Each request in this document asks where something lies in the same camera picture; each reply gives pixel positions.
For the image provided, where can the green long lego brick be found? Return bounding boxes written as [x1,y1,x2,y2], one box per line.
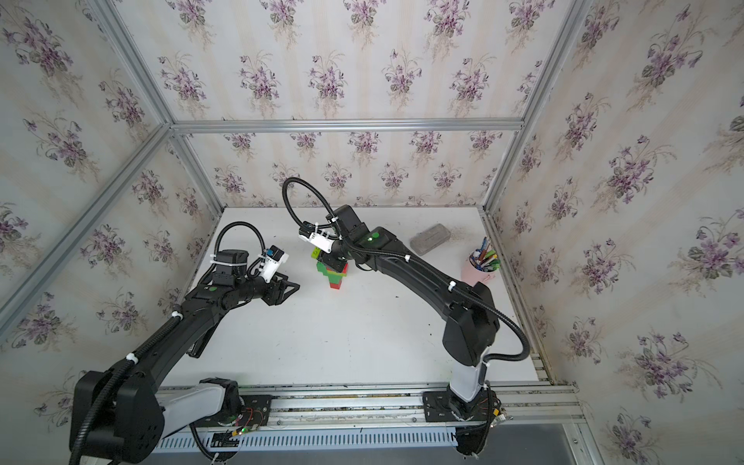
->
[316,262,329,277]

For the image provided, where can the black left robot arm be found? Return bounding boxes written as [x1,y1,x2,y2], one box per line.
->
[69,246,300,464]

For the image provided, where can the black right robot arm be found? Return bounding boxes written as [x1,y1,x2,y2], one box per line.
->
[327,205,531,420]

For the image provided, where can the grey eraser block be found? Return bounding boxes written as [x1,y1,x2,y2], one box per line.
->
[410,224,451,256]

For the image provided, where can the pink pen cup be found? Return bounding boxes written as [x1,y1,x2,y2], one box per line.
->
[460,259,498,287]

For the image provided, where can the colourful pens bundle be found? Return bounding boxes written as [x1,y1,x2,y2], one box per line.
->
[469,238,501,273]

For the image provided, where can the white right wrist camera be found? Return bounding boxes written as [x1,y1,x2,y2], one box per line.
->
[298,226,337,254]

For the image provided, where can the black left camera cable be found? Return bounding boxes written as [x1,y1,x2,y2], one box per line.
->
[213,221,267,263]

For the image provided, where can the black camera cable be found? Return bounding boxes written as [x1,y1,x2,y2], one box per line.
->
[213,221,267,263]
[281,176,338,231]

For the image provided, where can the black right camera cable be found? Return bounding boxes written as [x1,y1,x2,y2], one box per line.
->
[281,176,338,231]

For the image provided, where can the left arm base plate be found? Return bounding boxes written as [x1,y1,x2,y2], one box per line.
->
[212,395,273,430]

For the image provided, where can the aluminium mounting rail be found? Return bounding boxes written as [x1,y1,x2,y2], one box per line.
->
[101,381,587,435]

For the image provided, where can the white slotted cable duct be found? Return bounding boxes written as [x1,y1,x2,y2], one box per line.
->
[153,429,460,455]

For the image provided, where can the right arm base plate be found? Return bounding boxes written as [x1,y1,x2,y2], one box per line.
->
[422,387,502,424]

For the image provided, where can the aluminium frame profiles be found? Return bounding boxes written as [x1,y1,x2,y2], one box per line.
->
[1,1,592,334]

